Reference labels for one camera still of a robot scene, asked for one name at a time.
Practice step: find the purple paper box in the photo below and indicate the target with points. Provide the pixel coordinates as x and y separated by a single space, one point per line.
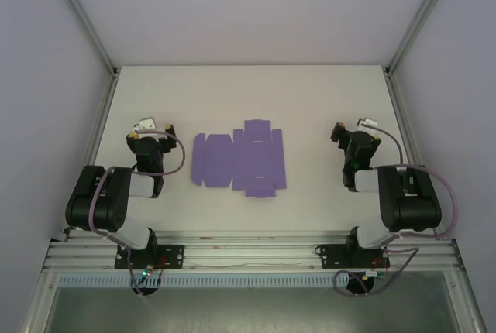
240 158

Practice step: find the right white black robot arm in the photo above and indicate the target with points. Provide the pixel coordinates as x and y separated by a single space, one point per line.
410 205

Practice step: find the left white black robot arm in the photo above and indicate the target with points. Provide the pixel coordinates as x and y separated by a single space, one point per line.
100 201

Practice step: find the grey metal sheet panel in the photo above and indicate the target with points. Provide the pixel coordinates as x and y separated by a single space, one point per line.
248 311

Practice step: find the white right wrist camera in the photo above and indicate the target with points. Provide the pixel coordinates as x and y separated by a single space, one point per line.
368 121

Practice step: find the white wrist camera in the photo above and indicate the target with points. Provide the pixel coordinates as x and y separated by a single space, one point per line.
368 121
146 123

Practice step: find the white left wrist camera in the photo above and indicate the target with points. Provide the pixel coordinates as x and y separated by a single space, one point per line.
146 123

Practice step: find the aluminium table side rail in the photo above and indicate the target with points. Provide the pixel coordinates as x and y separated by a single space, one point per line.
407 124
98 124

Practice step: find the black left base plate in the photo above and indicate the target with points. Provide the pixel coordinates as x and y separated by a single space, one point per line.
172 256

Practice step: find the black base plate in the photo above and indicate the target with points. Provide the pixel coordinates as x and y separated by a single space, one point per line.
329 256
172 256

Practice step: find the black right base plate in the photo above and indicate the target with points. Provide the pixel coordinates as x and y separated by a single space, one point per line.
329 256

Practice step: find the aluminium frame post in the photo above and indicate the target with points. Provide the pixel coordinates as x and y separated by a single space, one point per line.
83 19
420 19

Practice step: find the aluminium mounting rail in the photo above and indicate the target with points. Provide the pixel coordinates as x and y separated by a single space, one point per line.
252 248

